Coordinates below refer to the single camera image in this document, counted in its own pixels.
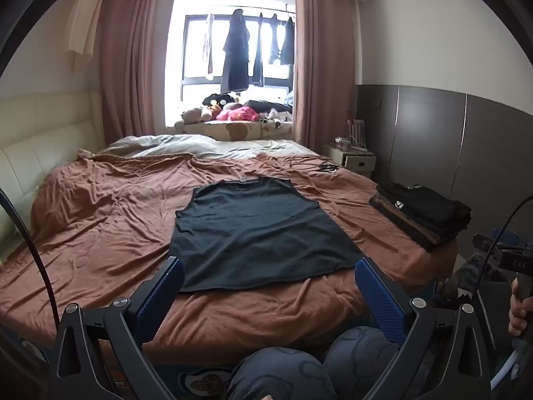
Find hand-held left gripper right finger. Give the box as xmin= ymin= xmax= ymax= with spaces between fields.
xmin=354 ymin=257 xmax=500 ymax=400

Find black plush toy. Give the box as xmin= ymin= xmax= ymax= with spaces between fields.
xmin=203 ymin=93 xmax=237 ymax=107

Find brown blanket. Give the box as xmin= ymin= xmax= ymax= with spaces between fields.
xmin=0 ymin=150 xmax=459 ymax=355

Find person's right leg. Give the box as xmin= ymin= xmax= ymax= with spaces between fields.
xmin=322 ymin=326 xmax=421 ymax=400

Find pale duvet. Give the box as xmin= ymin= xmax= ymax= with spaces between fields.
xmin=98 ymin=134 xmax=306 ymax=161

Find light hanging garment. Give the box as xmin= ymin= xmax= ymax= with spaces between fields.
xmin=203 ymin=13 xmax=216 ymax=79

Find beige teddy bear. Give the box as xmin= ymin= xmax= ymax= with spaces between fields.
xmin=174 ymin=107 xmax=214 ymax=128

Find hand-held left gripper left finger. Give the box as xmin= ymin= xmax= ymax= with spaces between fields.
xmin=50 ymin=256 xmax=186 ymax=400

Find person's right hand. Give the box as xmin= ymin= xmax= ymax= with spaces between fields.
xmin=508 ymin=278 xmax=533 ymax=338

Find person's leg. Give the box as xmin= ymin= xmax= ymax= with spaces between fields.
xmin=227 ymin=347 xmax=338 ymax=400
xmin=322 ymin=326 xmax=421 ymax=400

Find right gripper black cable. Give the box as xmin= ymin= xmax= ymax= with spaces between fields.
xmin=470 ymin=194 xmax=533 ymax=301

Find cream nightstand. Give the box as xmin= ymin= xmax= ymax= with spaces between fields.
xmin=324 ymin=142 xmax=376 ymax=179

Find black hanging jacket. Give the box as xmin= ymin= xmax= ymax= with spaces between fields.
xmin=220 ymin=8 xmax=251 ymax=92

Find black hanging top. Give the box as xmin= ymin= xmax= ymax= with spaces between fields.
xmin=281 ymin=14 xmax=295 ymax=66
xmin=268 ymin=13 xmax=281 ymax=66

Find person's left leg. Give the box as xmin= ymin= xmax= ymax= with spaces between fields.
xmin=227 ymin=347 xmax=338 ymax=400

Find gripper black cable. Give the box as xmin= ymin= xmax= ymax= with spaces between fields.
xmin=0 ymin=187 xmax=61 ymax=330
xmin=470 ymin=194 xmax=533 ymax=301

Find grey wardrobe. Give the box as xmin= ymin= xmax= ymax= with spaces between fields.
xmin=355 ymin=84 xmax=533 ymax=251

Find black cables on bed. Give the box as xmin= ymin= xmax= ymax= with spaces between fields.
xmin=287 ymin=156 xmax=340 ymax=174

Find pink plush toy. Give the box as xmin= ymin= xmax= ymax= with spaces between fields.
xmin=217 ymin=106 xmax=257 ymax=123

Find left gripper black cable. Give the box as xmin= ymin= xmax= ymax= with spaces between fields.
xmin=0 ymin=187 xmax=61 ymax=330

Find dark clothes pile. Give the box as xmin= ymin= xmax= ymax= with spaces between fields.
xmin=244 ymin=99 xmax=293 ymax=114

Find cream hanging garment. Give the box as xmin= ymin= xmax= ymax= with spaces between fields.
xmin=69 ymin=0 xmax=108 ymax=71

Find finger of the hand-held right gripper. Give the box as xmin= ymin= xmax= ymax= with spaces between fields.
xmin=472 ymin=234 xmax=504 ymax=260

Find stack of folded clothes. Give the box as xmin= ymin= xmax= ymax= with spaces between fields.
xmin=369 ymin=182 xmax=472 ymax=252

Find dark hanging pants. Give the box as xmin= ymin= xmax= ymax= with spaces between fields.
xmin=250 ymin=12 xmax=267 ymax=88

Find striped tote bag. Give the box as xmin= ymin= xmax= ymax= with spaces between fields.
xmin=346 ymin=119 xmax=367 ymax=151

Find cream padded headboard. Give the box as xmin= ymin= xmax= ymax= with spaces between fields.
xmin=0 ymin=89 xmax=105 ymax=267

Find black sleeveless shirt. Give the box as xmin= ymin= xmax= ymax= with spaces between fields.
xmin=167 ymin=178 xmax=367 ymax=293

